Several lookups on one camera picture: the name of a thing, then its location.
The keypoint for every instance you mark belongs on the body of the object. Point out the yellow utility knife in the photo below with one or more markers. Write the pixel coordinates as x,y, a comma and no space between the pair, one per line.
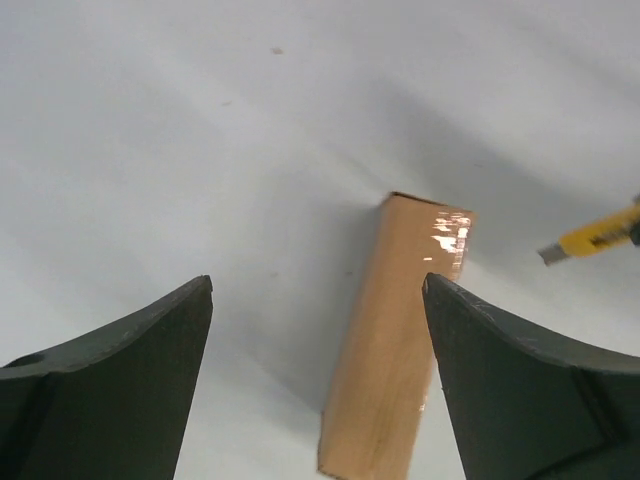
614,230

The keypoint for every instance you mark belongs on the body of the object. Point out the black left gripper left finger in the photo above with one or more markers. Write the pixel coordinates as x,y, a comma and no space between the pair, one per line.
113,403

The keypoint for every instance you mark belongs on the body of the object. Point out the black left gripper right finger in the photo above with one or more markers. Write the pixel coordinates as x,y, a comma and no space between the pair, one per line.
526,402

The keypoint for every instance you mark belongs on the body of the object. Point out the brown cardboard express box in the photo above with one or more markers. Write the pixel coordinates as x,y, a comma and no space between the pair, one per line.
380,384

